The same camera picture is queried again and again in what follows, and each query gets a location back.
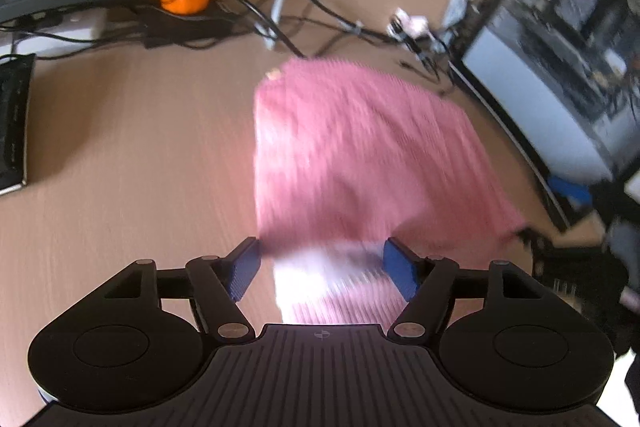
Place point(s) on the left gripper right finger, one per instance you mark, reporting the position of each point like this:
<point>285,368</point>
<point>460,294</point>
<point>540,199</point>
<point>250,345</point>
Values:
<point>426,285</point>

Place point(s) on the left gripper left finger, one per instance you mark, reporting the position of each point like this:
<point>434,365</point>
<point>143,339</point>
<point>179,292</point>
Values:
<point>217,286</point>

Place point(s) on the pink ribbed knit garment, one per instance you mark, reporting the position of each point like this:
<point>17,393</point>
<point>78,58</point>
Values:
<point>347,157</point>

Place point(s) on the open computer case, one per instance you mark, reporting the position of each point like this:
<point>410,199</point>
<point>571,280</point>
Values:
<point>561,77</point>

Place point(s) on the white connector cluster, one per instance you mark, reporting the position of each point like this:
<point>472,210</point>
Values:
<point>404,27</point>

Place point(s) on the black hub box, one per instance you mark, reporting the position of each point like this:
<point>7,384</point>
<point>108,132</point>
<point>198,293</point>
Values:
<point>161,28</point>

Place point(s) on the white power adapter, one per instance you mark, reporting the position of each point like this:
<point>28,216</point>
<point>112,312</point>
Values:
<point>74,31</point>

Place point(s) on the black keyboard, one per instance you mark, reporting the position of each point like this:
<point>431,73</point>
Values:
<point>16,76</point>

